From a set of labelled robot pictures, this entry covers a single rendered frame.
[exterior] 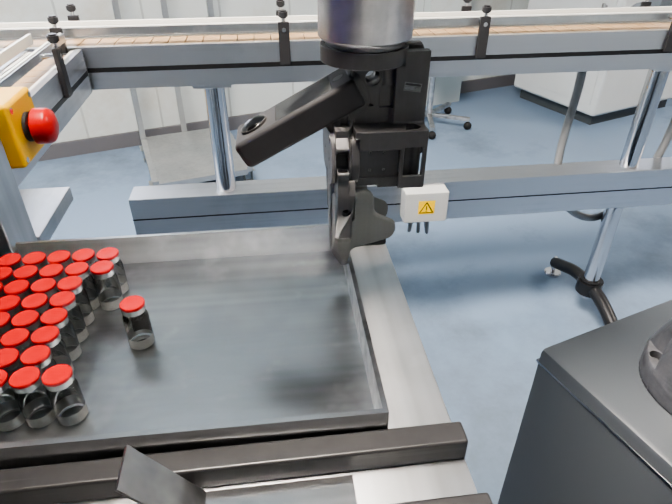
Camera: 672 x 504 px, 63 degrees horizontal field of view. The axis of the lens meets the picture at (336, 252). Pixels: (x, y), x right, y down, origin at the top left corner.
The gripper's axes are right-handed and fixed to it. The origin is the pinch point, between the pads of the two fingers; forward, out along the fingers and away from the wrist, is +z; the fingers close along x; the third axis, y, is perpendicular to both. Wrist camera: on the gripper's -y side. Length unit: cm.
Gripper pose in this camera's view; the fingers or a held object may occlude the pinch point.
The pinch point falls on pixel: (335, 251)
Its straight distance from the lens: 54.4
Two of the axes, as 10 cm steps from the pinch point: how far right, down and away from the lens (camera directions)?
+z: -0.1, 8.3, 5.6
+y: 9.9, -0.6, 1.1
